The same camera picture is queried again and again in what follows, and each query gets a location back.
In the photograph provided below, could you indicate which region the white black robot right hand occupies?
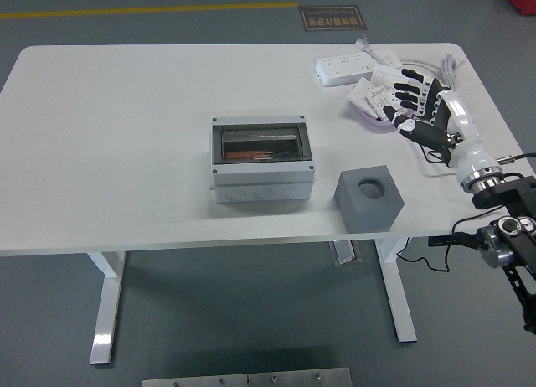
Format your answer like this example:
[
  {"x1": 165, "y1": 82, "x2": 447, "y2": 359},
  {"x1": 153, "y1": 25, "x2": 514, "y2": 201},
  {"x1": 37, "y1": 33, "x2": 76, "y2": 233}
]
[{"x1": 379, "y1": 67, "x2": 502, "y2": 187}]

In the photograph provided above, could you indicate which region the smoky transparent hinged box lid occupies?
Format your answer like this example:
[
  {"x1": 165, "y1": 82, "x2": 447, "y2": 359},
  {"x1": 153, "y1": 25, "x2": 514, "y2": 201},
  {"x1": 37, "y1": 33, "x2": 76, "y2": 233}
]
[{"x1": 211, "y1": 124, "x2": 313, "y2": 166}]

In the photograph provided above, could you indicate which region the grey plastic enclosure box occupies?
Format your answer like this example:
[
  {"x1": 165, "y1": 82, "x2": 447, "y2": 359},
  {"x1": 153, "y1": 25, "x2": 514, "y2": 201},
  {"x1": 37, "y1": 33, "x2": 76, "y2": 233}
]
[{"x1": 209, "y1": 115, "x2": 316, "y2": 204}]

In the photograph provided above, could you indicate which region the orange cylindrical battery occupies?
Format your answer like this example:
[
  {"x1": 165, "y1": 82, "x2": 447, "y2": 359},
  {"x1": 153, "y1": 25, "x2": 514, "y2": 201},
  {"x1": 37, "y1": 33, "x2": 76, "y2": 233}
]
[{"x1": 224, "y1": 150, "x2": 273, "y2": 162}]

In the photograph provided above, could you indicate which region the grey metal floor box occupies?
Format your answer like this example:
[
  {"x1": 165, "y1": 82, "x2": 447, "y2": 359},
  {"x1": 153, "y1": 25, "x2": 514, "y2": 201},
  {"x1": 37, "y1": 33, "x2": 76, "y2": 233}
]
[{"x1": 328, "y1": 239, "x2": 363, "y2": 266}]

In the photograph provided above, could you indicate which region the purple plastic tray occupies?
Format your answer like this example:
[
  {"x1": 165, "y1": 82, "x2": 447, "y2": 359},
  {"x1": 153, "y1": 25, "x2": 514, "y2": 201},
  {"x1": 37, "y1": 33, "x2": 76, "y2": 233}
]
[{"x1": 349, "y1": 100, "x2": 399, "y2": 132}]

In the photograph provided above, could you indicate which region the white socket panel with label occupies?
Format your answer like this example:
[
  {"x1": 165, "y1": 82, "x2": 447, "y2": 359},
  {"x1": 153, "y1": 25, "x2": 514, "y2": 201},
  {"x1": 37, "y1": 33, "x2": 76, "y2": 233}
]
[{"x1": 363, "y1": 84, "x2": 403, "y2": 122}]

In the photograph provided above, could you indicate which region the large white square socket panel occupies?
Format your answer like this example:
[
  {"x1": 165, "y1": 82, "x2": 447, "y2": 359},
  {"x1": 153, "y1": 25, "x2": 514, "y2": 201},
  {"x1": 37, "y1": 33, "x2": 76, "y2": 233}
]
[{"x1": 370, "y1": 64, "x2": 410, "y2": 90}]

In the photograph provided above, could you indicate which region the small white socket panel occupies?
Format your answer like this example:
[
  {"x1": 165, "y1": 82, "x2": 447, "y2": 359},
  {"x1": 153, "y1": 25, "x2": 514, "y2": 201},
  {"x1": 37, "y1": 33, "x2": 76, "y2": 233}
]
[{"x1": 348, "y1": 77, "x2": 378, "y2": 116}]

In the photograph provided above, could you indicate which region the grey foam block holder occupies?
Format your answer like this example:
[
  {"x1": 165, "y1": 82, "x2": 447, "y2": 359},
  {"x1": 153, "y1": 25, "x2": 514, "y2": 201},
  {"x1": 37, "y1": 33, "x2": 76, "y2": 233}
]
[{"x1": 333, "y1": 164, "x2": 405, "y2": 233}]

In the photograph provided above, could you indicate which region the white power strip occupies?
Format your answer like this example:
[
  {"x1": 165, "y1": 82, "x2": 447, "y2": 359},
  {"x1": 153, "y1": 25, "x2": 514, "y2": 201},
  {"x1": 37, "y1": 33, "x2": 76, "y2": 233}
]
[{"x1": 314, "y1": 51, "x2": 376, "y2": 86}]

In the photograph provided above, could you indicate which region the white table leg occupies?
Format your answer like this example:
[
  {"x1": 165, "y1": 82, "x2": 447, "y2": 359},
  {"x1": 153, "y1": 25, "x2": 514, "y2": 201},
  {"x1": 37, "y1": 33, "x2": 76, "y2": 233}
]
[
  {"x1": 374, "y1": 235, "x2": 419, "y2": 343},
  {"x1": 86, "y1": 250, "x2": 127, "y2": 365}
]

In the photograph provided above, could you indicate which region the brown floor sign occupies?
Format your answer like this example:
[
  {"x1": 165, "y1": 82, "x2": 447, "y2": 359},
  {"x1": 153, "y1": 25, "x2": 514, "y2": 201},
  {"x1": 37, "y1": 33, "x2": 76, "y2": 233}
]
[{"x1": 299, "y1": 4, "x2": 369, "y2": 32}]

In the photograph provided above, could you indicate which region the grey metal plate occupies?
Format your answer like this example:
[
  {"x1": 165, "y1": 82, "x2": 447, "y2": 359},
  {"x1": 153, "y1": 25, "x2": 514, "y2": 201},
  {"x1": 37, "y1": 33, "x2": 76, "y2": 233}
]
[
  {"x1": 141, "y1": 373, "x2": 249, "y2": 387},
  {"x1": 247, "y1": 366, "x2": 353, "y2": 387}
]

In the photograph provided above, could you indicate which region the thin black adapter cable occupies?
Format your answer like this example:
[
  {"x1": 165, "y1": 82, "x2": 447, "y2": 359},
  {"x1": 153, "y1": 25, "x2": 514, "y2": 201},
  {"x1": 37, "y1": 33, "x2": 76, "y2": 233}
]
[{"x1": 416, "y1": 143, "x2": 460, "y2": 179}]

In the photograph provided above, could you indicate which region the white power cord with plug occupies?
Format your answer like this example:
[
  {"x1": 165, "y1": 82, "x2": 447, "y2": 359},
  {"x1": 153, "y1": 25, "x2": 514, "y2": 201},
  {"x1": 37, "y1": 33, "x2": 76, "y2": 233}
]
[{"x1": 354, "y1": 34, "x2": 466, "y2": 90}]

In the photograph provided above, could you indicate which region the white rectangular wall plug panel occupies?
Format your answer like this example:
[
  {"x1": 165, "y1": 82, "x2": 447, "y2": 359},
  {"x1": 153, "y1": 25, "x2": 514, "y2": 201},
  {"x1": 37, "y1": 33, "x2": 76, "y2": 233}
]
[{"x1": 374, "y1": 49, "x2": 403, "y2": 70}]

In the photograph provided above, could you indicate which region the black cable under table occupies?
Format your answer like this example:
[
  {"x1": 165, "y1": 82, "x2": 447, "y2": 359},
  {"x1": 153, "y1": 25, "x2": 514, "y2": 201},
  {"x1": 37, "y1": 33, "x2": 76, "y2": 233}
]
[{"x1": 395, "y1": 235, "x2": 452, "y2": 274}]

